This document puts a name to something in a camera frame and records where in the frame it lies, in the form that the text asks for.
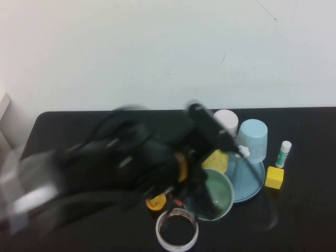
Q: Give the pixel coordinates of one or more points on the yellow plastic cup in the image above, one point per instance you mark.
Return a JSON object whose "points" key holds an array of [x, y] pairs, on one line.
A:
{"points": [[216, 161]]}

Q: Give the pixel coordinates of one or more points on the light blue plastic cup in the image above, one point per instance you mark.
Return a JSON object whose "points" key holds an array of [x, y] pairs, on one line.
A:
{"points": [[254, 139]]}

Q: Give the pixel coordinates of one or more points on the yellow rubber duck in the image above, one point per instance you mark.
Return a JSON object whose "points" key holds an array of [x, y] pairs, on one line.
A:
{"points": [[156, 203]]}

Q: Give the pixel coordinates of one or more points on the pale green plastic cup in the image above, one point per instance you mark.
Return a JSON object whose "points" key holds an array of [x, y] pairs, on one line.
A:
{"points": [[219, 189]]}

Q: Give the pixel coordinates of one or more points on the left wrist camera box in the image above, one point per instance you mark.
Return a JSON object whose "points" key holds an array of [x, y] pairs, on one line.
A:
{"points": [[210, 126]]}

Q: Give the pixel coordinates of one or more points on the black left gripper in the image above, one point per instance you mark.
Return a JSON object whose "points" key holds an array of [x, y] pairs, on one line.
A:
{"points": [[194, 152]]}

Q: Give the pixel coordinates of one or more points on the white adhesive tape roll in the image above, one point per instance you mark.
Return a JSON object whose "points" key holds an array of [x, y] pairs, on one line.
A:
{"points": [[164, 239]]}

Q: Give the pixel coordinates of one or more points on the yellow foam cube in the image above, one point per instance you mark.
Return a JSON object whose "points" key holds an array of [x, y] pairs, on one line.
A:
{"points": [[273, 178]]}

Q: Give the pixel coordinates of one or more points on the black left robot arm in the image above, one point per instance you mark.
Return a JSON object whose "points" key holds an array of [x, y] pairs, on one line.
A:
{"points": [[105, 168]]}

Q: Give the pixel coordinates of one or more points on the pale pink plastic cup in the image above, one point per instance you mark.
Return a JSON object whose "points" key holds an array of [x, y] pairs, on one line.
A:
{"points": [[227, 119]]}

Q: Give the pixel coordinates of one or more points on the blue cup stand with pegs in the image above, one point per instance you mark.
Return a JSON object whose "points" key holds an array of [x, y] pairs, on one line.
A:
{"points": [[244, 183]]}

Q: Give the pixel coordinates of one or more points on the white green glue stick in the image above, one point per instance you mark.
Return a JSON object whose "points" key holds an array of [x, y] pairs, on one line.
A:
{"points": [[283, 156]]}

